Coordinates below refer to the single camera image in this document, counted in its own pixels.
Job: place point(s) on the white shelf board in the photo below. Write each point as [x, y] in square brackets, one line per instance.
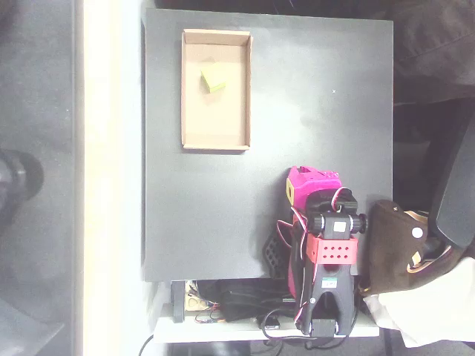
[222, 332]

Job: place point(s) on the black chair part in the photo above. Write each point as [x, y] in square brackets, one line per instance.
[456, 200]

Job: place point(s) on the black power adapter pouch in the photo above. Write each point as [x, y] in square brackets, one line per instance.
[252, 298]

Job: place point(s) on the dark brown fabric garment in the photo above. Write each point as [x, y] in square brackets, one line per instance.
[434, 48]

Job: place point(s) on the white cloth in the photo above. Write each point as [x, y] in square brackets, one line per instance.
[438, 308]

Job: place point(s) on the brown bag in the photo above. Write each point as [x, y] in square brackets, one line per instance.
[389, 244]

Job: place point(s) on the shallow cardboard box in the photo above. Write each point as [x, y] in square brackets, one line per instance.
[222, 118]

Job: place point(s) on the lime green cube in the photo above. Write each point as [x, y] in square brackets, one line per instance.
[213, 78]

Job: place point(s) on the small wooden board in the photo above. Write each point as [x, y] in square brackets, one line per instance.
[193, 302]

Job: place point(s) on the black lattice robot base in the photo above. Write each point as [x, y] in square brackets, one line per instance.
[275, 256]

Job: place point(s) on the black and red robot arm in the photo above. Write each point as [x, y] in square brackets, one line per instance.
[334, 293]

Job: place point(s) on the small black connector box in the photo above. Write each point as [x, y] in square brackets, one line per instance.
[272, 323]

